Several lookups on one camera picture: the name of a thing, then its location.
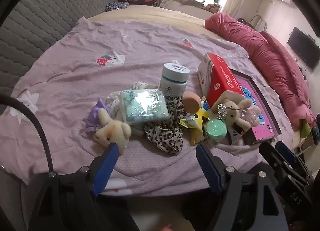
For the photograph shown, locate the pink shallow box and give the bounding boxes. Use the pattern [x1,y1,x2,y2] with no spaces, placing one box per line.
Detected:
[229,68,282,145]

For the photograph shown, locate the black television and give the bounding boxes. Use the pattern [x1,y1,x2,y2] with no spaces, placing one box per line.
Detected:
[287,27,320,69]

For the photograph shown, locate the beige bed sheet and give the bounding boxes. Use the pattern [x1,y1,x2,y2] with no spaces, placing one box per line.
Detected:
[87,4,250,53]

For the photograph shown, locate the green round sponge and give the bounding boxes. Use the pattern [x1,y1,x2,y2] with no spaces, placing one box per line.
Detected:
[204,118,227,144]

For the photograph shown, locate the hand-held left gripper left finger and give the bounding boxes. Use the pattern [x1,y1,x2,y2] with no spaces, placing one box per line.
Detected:
[27,143,140,231]

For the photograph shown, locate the dark blue floral cloth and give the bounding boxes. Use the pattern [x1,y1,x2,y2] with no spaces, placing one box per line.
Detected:
[105,2,129,12]

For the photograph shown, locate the grey quilted headboard cover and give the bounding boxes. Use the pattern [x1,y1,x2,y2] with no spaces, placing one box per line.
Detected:
[0,0,119,111]

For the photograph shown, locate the teal pocket tissue pack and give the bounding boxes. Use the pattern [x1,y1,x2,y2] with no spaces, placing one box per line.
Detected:
[119,89,170,124]

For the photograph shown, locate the yellow snack packet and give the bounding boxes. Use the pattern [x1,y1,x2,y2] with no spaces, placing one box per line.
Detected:
[179,109,213,146]

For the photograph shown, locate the red tissue pack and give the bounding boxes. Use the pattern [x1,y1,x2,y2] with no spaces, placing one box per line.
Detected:
[197,52,247,109]

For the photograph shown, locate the black cable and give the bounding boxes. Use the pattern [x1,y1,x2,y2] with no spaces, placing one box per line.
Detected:
[0,93,54,174]

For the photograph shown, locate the metal chair frame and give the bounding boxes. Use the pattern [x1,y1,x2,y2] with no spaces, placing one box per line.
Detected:
[246,14,268,32]

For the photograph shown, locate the cream bunny plush purple dress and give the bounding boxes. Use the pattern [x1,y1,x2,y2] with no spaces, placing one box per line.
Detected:
[80,99,132,155]

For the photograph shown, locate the pink duvet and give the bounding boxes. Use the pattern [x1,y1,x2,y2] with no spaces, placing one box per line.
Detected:
[204,13,316,127]

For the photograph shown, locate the black white patterned packet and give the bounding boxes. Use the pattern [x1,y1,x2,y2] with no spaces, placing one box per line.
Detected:
[229,122,247,146]

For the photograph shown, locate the leopard print cloth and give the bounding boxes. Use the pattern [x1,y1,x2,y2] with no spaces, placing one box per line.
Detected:
[144,96,188,156]

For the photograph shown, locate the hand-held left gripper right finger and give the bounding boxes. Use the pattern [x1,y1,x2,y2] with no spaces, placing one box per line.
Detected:
[180,143,290,231]

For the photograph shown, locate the blue white snack packet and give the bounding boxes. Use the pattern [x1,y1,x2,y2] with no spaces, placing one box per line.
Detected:
[200,97,212,115]

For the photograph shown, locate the purple printed blanket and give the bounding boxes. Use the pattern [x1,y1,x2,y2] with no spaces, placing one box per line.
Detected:
[0,17,293,196]

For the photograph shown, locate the cream bunny plush pink dress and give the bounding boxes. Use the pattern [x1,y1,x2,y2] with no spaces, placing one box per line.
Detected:
[216,98,262,131]

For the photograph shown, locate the white pill bottle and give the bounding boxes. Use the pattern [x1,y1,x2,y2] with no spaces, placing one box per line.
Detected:
[159,63,190,99]

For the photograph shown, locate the peach makeup sponge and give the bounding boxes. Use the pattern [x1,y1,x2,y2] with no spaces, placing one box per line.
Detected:
[182,93,202,114]

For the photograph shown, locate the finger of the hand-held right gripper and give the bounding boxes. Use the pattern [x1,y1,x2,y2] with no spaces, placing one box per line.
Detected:
[275,141,307,171]
[259,142,313,187]

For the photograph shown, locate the pink book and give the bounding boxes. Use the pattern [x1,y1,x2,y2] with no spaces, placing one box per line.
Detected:
[232,76,274,141]

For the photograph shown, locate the green pillow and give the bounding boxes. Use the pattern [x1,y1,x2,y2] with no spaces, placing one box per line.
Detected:
[300,119,312,139]

